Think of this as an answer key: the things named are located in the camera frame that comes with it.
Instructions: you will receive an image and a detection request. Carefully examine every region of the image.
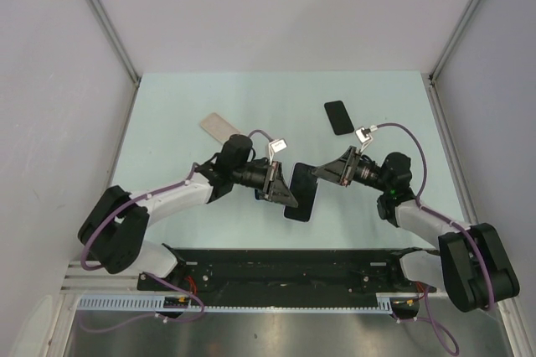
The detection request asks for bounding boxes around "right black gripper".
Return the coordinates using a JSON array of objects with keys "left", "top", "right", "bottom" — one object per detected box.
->
[{"left": 312, "top": 146, "right": 389, "bottom": 193}]

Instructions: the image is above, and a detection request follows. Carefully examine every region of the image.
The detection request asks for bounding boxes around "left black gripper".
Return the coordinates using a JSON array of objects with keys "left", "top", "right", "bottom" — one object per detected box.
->
[{"left": 232, "top": 161, "right": 297, "bottom": 208}]

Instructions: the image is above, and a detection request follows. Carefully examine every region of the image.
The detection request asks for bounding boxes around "purple phone case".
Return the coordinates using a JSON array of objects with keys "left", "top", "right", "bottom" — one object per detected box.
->
[{"left": 282, "top": 162, "right": 321, "bottom": 224}]

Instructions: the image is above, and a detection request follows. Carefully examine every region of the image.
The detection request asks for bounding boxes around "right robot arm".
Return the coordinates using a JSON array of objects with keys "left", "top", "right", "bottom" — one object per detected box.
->
[{"left": 312, "top": 147, "right": 520, "bottom": 312}]

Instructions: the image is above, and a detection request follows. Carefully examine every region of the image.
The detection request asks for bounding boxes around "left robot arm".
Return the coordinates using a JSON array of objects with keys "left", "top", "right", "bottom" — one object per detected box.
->
[{"left": 78, "top": 134, "right": 298, "bottom": 290}]

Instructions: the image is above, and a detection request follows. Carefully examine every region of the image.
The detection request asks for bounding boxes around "beige phone case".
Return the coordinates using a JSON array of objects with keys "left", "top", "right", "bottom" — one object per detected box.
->
[{"left": 199, "top": 112, "right": 240, "bottom": 144}]

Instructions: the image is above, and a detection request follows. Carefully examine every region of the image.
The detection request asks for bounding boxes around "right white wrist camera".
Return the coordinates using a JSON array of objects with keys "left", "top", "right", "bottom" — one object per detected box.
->
[{"left": 355, "top": 125, "right": 378, "bottom": 153}]

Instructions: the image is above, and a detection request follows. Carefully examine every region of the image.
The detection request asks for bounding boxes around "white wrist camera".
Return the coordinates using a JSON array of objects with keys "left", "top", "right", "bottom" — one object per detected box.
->
[
  {"left": 266, "top": 138, "right": 287, "bottom": 163},
  {"left": 355, "top": 125, "right": 378, "bottom": 153}
]

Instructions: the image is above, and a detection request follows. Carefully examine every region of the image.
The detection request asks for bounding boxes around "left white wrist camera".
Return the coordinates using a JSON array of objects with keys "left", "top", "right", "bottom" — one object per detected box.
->
[{"left": 266, "top": 138, "right": 287, "bottom": 163}]

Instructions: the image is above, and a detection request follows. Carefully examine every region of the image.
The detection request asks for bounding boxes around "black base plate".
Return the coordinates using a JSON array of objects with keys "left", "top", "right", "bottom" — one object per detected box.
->
[{"left": 137, "top": 246, "right": 439, "bottom": 308}]

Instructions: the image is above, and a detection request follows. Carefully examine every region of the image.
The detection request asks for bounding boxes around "right aluminium frame post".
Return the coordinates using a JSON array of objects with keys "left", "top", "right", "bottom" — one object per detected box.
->
[{"left": 427, "top": 0, "right": 508, "bottom": 82}]

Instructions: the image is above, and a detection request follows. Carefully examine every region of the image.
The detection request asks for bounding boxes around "aluminium frame post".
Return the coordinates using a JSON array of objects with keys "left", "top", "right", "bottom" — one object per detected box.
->
[
  {"left": 427, "top": 0, "right": 508, "bottom": 82},
  {"left": 62, "top": 0, "right": 141, "bottom": 89}
]

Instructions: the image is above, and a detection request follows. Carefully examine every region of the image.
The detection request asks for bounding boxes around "white slotted cable duct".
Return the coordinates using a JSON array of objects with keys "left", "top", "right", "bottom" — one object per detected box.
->
[{"left": 77, "top": 294, "right": 392, "bottom": 314}]

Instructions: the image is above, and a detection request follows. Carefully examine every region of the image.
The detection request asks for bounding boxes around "aluminium front rail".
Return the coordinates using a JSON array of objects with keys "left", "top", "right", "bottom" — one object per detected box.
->
[{"left": 60, "top": 260, "right": 146, "bottom": 293}]

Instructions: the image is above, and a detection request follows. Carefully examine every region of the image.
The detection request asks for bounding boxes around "left aluminium frame post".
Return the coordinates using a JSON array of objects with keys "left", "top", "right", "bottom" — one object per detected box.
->
[{"left": 62, "top": 0, "right": 141, "bottom": 89}]

